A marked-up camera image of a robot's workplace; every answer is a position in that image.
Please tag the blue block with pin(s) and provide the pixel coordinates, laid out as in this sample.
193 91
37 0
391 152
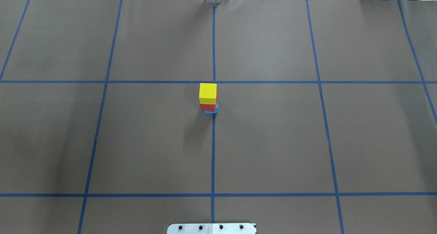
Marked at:
212 112

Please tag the red block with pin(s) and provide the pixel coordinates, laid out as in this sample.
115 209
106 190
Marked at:
209 107

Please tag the yellow block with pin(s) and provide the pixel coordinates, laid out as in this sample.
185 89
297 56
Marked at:
208 93

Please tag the white camera post with base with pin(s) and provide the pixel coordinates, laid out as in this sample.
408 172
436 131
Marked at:
212 228

